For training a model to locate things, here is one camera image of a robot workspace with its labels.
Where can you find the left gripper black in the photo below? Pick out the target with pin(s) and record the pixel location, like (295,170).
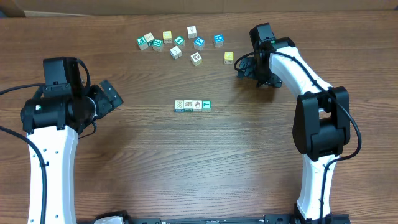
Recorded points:
(105,104)

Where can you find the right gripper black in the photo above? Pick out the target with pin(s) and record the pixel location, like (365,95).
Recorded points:
(247,70)

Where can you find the white block monkey picture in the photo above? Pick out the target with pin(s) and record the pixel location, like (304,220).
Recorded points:
(197,105)

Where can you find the white block green edge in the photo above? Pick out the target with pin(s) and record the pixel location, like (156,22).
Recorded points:
(188,105)

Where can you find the white block blue edge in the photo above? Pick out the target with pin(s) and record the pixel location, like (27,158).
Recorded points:
(178,106)

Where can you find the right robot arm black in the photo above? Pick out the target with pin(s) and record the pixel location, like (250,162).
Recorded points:
(321,122)

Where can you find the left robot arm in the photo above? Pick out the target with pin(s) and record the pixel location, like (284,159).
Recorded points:
(53,120)

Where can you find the yellow top block right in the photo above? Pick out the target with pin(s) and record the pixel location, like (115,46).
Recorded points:
(228,58)

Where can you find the yellow block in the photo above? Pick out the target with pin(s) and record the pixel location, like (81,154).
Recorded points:
(167,37)
(228,58)

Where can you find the blue top block right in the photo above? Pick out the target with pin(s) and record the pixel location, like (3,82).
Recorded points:
(218,40)

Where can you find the white block animal picture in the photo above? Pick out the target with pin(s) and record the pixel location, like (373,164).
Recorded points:
(196,59)

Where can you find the blue P block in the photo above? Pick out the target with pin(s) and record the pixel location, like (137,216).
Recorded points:
(199,43)

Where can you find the white top block rear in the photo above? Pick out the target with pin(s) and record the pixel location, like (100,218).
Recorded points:
(192,32)

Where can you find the white block blue side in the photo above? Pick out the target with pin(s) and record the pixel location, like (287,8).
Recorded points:
(175,52)

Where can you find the small green top block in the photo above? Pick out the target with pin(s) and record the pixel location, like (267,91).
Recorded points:
(179,41)

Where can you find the white top block green side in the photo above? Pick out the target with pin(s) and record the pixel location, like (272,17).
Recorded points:
(149,39)

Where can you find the yellow top block rear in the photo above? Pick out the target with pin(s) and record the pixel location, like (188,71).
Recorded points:
(167,37)

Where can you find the cardboard back wall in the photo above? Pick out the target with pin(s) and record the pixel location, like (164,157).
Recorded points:
(18,8)

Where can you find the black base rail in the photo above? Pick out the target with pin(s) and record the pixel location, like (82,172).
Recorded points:
(266,219)

